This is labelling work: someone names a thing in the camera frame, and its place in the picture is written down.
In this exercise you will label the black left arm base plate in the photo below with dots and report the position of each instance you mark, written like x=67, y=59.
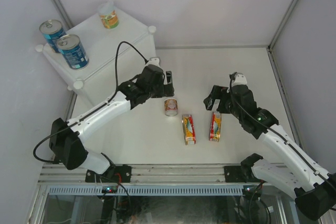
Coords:
x=120, y=173

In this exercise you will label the red sardine tin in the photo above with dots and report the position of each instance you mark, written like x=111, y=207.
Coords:
x=188, y=129
x=215, y=127

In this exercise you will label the pink portrait labelled can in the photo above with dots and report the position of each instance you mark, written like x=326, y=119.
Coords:
x=170, y=107

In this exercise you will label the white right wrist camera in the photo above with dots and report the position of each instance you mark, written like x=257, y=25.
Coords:
x=237, y=78

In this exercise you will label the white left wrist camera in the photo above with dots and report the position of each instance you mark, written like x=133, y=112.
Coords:
x=153, y=64

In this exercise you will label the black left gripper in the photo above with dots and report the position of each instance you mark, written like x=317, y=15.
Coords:
x=169, y=89

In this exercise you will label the light blue labelled can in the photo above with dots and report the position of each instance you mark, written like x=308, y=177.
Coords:
x=52, y=30

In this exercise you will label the dark blue tall can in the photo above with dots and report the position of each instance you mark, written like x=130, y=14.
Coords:
x=73, y=51

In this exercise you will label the white plastic cube cabinet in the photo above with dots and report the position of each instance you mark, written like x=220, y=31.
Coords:
x=115, y=55

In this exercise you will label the controller circuit board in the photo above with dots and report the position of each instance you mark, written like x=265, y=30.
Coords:
x=110, y=189
x=249, y=189

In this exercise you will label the slotted grey cable duct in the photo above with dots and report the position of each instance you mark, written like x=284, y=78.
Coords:
x=150, y=190

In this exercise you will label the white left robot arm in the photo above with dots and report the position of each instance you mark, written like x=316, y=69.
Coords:
x=67, y=137

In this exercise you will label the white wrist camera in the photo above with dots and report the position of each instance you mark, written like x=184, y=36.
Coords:
x=153, y=64
x=237, y=78

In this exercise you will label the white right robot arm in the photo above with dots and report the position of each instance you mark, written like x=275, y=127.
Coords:
x=311, y=186

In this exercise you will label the aluminium frame rail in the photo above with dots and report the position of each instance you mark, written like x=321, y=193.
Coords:
x=142, y=174

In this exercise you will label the left controller circuit board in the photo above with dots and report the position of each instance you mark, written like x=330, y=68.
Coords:
x=110, y=189

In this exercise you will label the right controller circuit board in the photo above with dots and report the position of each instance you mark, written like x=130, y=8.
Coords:
x=249, y=189

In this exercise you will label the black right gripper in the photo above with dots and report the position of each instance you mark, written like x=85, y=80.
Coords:
x=216, y=94

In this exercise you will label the green can with plastic lid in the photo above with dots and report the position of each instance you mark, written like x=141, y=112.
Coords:
x=108, y=15

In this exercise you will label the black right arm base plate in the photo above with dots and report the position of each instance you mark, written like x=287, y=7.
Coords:
x=237, y=174

